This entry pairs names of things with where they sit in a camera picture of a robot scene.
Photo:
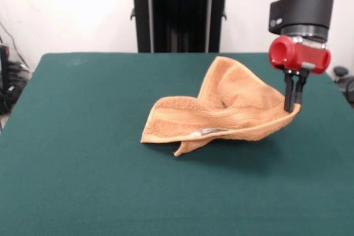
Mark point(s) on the black office chair base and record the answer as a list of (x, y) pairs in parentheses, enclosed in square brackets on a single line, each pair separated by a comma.
[(345, 81)]

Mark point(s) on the black bag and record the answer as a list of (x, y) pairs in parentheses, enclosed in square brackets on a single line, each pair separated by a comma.
[(8, 97)]

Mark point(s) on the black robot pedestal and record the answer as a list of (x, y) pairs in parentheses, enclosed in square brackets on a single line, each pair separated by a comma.
[(179, 26)]

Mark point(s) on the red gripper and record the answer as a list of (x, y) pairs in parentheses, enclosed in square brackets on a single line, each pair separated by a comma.
[(301, 56)]

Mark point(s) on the dark green table cloth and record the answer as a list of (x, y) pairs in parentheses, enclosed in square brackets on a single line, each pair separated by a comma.
[(83, 164)]

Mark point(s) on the black electronics box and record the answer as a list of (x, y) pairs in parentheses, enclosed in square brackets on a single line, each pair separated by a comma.
[(4, 64)]

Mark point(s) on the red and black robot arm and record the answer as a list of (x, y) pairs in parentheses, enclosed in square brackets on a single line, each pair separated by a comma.
[(304, 6)]

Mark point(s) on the orange terry towel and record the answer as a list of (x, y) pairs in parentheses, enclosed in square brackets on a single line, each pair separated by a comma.
[(235, 100)]

